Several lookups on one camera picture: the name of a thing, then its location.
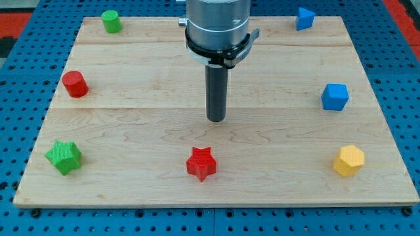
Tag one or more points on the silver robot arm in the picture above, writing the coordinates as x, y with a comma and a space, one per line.
217, 33

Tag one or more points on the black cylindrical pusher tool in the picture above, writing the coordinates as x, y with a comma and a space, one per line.
216, 80

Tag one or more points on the red star block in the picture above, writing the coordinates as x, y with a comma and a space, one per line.
201, 163

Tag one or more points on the wooden board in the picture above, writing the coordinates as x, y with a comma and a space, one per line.
145, 110

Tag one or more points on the blue cube block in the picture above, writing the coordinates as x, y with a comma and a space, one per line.
335, 97

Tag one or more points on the green cylinder block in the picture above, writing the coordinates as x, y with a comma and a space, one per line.
111, 21

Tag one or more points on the blue triangle block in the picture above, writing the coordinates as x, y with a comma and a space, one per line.
305, 19

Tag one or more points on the red cylinder block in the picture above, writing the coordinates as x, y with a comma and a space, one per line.
75, 84

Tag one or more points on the yellow hexagon block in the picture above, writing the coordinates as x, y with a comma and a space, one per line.
348, 160

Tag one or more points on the green star block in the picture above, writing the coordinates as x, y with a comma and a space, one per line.
64, 156

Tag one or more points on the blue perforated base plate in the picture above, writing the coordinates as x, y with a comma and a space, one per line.
30, 75

